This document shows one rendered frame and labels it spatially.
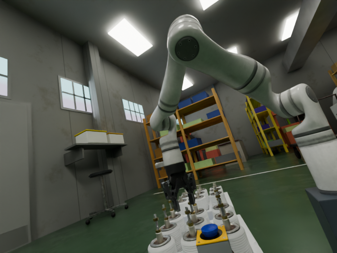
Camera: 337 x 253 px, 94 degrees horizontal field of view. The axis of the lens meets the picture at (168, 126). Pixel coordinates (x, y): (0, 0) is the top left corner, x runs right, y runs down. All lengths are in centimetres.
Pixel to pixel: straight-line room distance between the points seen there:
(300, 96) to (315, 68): 908
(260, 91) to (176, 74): 24
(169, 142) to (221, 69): 30
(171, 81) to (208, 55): 14
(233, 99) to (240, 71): 865
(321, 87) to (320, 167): 887
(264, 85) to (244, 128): 831
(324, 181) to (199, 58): 49
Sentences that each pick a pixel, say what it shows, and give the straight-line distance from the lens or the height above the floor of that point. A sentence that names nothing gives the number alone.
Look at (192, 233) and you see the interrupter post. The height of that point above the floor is 26.
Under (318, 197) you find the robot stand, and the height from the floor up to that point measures 30.
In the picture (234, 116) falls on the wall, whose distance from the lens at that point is 892.
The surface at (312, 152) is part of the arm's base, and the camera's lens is 63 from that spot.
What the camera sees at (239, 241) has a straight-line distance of 61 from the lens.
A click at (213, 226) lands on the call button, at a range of 45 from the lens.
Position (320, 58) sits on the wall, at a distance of 988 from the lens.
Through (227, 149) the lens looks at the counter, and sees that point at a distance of 628.
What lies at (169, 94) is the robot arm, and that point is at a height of 70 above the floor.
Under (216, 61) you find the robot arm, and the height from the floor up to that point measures 70.
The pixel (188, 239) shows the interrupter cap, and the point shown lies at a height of 25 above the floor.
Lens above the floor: 49
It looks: 14 degrees up
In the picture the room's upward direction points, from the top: 15 degrees counter-clockwise
